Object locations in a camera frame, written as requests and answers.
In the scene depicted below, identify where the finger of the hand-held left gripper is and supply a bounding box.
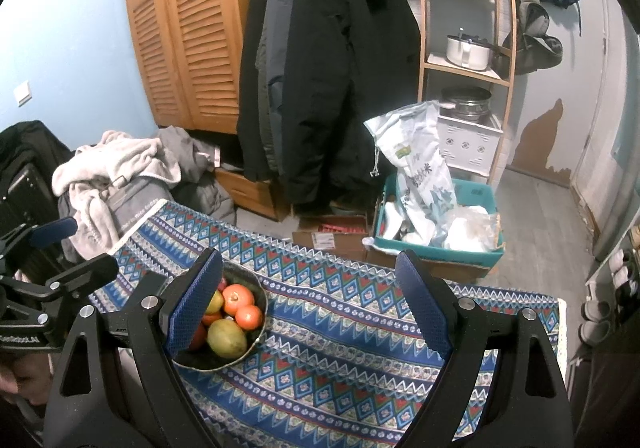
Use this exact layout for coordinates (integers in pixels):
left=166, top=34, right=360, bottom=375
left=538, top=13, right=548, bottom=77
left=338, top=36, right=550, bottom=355
left=29, top=217, right=78, bottom=249
left=47, top=255, right=119, bottom=300

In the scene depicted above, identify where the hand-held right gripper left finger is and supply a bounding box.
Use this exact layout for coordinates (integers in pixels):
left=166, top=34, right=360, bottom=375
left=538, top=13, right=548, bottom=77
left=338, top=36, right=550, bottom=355
left=42, top=248, right=224, bottom=448

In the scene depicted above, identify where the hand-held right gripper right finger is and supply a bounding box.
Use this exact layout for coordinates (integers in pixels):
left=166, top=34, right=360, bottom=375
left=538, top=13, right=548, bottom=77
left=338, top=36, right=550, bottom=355
left=395, top=249, right=576, bottom=448

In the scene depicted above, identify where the dark glass fruit bowl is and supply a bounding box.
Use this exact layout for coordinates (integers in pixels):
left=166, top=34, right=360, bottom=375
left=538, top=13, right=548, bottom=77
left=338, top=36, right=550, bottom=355
left=172, top=262, right=269, bottom=371

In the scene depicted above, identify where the person's left hand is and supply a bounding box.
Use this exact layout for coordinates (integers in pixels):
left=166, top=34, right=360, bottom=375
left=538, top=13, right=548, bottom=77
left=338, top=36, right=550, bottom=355
left=0, top=350, right=51, bottom=406

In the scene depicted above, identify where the flat brown cardboard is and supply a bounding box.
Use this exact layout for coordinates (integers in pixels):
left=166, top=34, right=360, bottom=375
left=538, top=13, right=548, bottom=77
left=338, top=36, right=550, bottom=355
left=365, top=248, right=493, bottom=284

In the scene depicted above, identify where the teal plastic crate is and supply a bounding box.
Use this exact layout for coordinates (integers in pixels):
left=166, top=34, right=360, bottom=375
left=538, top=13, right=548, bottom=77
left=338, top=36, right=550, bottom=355
left=372, top=175, right=506, bottom=269

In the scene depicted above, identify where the black suitcase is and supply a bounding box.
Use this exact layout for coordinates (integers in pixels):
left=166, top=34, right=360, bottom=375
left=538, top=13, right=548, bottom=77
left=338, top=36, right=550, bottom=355
left=0, top=121, right=76, bottom=279

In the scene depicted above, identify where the blue patterned tablecloth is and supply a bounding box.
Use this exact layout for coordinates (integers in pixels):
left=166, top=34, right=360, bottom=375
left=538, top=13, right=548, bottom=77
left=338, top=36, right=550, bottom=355
left=90, top=199, right=568, bottom=448

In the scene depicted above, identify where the clear plastic bag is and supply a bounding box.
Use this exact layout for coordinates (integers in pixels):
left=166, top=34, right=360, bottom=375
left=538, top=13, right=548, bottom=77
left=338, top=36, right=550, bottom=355
left=442, top=205, right=503, bottom=251

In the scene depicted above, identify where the grey printed garment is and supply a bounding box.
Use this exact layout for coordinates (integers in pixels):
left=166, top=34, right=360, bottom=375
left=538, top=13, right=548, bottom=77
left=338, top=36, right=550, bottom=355
left=105, top=178, right=173, bottom=239

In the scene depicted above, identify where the white fleece blanket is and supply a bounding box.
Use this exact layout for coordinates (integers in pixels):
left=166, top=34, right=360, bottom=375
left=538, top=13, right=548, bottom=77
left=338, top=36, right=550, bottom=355
left=51, top=131, right=182, bottom=249

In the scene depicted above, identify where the open cardboard box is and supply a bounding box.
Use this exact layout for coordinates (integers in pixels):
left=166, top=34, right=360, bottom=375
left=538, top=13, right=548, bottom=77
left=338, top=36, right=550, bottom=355
left=292, top=215, right=371, bottom=261

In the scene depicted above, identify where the dark grey jacket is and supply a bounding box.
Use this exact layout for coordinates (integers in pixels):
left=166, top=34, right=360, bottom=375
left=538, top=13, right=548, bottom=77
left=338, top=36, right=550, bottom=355
left=172, top=175, right=238, bottom=226

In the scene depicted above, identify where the wooden drawer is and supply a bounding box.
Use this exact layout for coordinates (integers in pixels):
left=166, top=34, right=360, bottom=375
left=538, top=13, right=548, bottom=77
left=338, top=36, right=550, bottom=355
left=214, top=168, right=291, bottom=221

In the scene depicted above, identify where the white printed sack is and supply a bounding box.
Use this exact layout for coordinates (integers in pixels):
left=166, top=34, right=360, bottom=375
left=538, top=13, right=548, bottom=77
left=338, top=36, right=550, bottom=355
left=364, top=101, right=457, bottom=245

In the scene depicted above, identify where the light grey hoodie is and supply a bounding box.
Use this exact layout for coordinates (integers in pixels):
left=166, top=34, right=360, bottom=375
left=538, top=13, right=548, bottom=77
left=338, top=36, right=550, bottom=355
left=157, top=125, right=221, bottom=189

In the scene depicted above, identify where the white lattice basket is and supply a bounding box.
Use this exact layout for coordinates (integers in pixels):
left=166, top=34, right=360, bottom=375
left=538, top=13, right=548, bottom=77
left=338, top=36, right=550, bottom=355
left=436, top=111, right=503, bottom=174

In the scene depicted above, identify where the shoe rack with shoes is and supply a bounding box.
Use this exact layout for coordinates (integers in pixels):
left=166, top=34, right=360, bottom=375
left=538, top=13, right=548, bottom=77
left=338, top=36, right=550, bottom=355
left=580, top=223, right=640, bottom=344

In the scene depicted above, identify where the steel pot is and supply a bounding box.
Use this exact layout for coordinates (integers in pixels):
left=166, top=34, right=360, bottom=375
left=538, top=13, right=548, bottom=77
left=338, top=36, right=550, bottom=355
left=440, top=87, right=493, bottom=118

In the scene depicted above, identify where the black coat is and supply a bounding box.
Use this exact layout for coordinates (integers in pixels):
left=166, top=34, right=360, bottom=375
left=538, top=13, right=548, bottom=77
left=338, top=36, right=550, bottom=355
left=236, top=0, right=273, bottom=181

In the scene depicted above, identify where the wooden shelf rack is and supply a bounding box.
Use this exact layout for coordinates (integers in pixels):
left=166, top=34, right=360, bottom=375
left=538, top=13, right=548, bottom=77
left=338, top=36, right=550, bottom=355
left=414, top=0, right=516, bottom=186

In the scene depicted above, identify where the wooden louvered wardrobe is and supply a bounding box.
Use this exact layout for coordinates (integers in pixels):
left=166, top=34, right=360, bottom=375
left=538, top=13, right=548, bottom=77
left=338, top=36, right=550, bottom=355
left=122, top=0, right=281, bottom=134

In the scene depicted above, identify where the white cooking pot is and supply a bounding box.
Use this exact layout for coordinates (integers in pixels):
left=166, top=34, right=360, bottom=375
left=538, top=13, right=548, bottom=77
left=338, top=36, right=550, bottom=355
left=445, top=31, right=493, bottom=72

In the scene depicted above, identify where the black hooded jacket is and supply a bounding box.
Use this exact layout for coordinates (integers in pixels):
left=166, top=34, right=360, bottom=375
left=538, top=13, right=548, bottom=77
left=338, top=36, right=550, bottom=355
left=280, top=0, right=422, bottom=206

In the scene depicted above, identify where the white door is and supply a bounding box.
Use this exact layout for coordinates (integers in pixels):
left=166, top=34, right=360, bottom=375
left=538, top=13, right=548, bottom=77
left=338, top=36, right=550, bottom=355
left=572, top=0, right=633, bottom=219

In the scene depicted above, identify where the dark hanging bag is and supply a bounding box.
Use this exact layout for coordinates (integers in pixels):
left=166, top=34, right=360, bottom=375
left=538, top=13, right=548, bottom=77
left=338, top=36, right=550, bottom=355
left=492, top=33, right=564, bottom=76

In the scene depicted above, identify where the grey hanging bag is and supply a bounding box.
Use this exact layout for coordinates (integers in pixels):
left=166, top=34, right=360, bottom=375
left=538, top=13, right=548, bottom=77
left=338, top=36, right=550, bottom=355
left=517, top=1, right=551, bottom=36

